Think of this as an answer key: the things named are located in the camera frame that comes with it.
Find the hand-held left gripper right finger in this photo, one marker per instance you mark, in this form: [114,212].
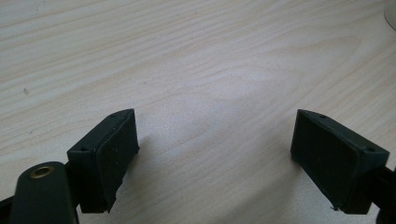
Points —
[333,161]

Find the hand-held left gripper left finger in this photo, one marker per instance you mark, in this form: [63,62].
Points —
[102,161]

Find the white round object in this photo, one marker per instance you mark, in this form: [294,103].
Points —
[391,14]

